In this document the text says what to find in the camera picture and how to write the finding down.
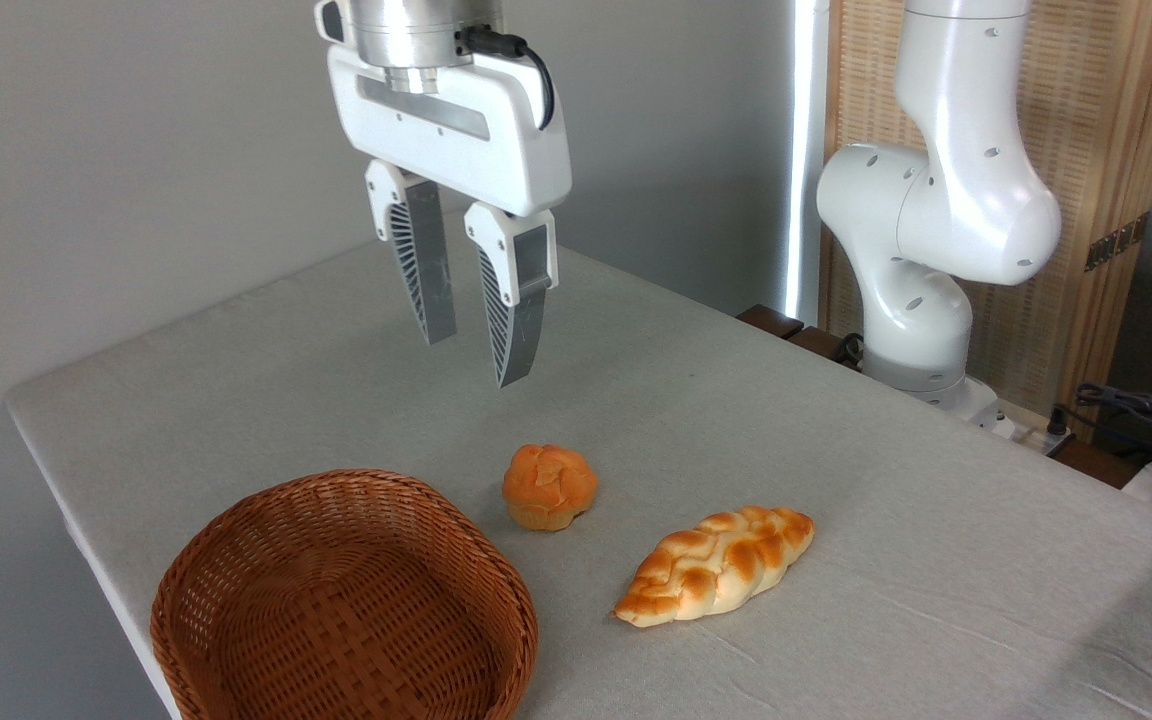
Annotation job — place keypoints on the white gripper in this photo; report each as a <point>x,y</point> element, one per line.
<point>496,140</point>

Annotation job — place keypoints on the braided bread loaf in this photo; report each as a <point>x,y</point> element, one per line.
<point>716,565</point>

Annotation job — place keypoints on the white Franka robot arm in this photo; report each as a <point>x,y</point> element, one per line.
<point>936,200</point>

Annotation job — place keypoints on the round orange bread bun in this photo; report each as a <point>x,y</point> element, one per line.
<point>548,488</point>

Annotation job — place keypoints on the dark brown wooden block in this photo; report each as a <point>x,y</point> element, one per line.
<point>769,320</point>

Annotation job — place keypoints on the brown wicker basket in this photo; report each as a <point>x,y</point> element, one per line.
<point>236,560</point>

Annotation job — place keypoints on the grey tablecloth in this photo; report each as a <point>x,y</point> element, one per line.
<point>886,520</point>

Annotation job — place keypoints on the white power strip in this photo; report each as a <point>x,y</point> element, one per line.
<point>1031,435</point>

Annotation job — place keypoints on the dark metal screen hinge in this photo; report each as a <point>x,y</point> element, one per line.
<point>1116,242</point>

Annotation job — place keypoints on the wooden folding screen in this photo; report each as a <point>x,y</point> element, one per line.
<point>1096,100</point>

